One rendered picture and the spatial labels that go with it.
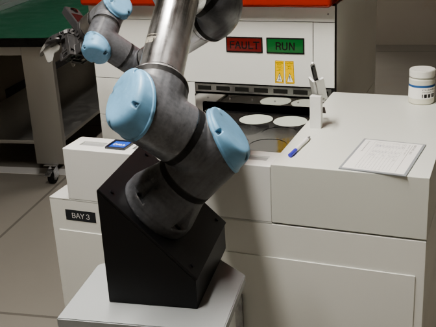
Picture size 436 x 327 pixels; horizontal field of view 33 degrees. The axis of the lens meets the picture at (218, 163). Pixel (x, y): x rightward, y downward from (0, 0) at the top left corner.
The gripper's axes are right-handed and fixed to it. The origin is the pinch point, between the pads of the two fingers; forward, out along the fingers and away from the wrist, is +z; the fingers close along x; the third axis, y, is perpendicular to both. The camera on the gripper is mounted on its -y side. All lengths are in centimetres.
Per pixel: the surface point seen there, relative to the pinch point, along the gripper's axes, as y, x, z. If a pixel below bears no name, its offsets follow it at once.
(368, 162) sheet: 59, 27, -78
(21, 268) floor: 35, 53, 132
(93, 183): 45.7, -5.0, -17.9
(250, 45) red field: 4, 49, -32
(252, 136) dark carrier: 36, 38, -36
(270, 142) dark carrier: 40, 38, -41
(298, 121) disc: 31, 55, -39
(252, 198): 60, 14, -53
